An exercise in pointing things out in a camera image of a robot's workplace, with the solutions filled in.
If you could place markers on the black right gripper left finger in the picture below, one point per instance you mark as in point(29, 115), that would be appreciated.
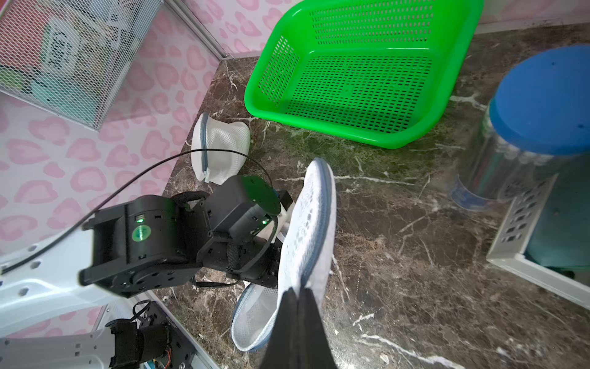
point(281, 351)

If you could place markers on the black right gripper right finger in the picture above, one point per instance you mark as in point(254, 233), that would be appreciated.
point(313, 347)

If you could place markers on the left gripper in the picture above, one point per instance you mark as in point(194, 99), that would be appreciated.
point(256, 261)

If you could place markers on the white mesh laundry bag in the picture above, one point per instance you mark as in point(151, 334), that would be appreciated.
point(220, 149)

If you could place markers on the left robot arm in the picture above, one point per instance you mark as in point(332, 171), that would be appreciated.
point(126, 251)

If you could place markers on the white file organizer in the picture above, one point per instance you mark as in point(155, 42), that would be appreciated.
point(508, 248)

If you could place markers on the green plastic basket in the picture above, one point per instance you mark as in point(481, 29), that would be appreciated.
point(376, 72)

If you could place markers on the pencil tube blue lid standing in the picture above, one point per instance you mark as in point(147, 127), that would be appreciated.
point(537, 122)

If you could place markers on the green red booklet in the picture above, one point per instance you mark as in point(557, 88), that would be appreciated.
point(23, 26)

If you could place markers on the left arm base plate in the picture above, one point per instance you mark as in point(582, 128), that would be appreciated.
point(163, 343)

